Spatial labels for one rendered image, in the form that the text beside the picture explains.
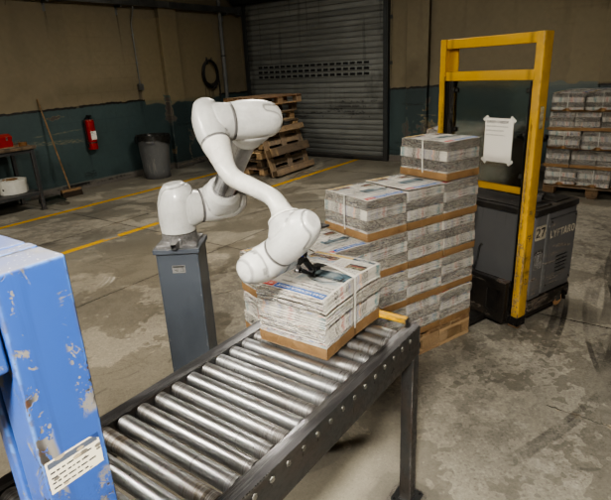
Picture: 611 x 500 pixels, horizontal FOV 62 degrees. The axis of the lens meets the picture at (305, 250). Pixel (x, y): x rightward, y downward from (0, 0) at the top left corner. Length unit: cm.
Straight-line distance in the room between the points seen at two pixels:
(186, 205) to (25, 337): 176
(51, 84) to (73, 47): 73
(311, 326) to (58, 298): 122
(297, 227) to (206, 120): 57
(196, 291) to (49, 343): 181
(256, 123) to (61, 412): 138
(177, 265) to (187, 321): 28
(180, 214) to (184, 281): 30
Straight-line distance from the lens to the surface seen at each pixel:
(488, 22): 924
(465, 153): 317
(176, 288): 238
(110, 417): 164
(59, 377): 60
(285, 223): 142
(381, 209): 275
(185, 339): 249
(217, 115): 180
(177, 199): 226
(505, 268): 382
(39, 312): 57
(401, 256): 294
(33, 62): 908
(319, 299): 163
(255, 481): 133
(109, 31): 983
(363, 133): 1014
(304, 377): 167
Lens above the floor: 171
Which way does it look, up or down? 19 degrees down
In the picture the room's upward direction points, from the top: 3 degrees counter-clockwise
